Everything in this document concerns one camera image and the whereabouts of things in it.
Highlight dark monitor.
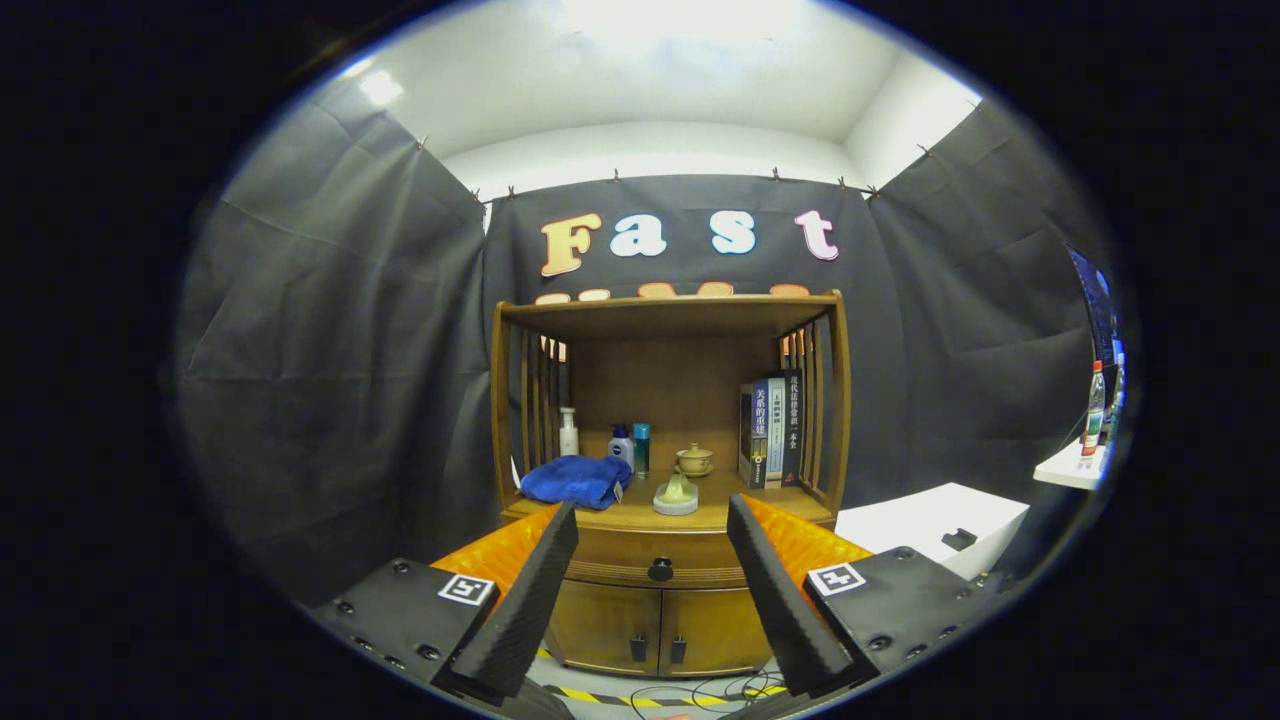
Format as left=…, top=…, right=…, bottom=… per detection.
left=1065, top=245, right=1119, bottom=366

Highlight wooden countertop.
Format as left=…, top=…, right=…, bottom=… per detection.
left=503, top=468, right=836, bottom=534

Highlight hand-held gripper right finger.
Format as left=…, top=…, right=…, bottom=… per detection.
left=727, top=493, right=1001, bottom=699

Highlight blue towel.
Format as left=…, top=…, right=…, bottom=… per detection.
left=520, top=455, right=633, bottom=511

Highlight small ceiling light panel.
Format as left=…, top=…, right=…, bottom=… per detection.
left=358, top=68, right=407, bottom=111

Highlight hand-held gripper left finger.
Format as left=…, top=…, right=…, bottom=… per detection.
left=310, top=500, right=581, bottom=701

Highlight water bottle with red label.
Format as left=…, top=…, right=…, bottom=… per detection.
left=1080, top=360, right=1107, bottom=469

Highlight book with pale spine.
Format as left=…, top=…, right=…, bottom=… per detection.
left=765, top=376, right=788, bottom=488

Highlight wooden cabinet door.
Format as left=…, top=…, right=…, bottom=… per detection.
left=658, top=585, right=776, bottom=676
left=545, top=582, right=663, bottom=676

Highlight black floor cables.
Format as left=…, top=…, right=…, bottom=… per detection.
left=628, top=672, right=791, bottom=711

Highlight wooden cabinet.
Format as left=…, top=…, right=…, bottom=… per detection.
left=490, top=290, right=853, bottom=679

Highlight book with blue spine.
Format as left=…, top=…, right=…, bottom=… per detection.
left=738, top=380, right=771, bottom=490

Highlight green bottle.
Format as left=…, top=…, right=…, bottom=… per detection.
left=1105, top=352, right=1127, bottom=466

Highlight white shelf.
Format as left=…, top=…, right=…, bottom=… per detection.
left=1033, top=438, right=1111, bottom=491

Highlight pale green translucent container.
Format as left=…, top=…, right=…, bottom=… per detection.
left=653, top=473, right=700, bottom=517

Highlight yellow black floor tape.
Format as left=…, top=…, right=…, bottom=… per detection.
left=535, top=650, right=791, bottom=711

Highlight wooden drawer with black knob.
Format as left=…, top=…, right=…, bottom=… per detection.
left=568, top=528, right=748, bottom=593

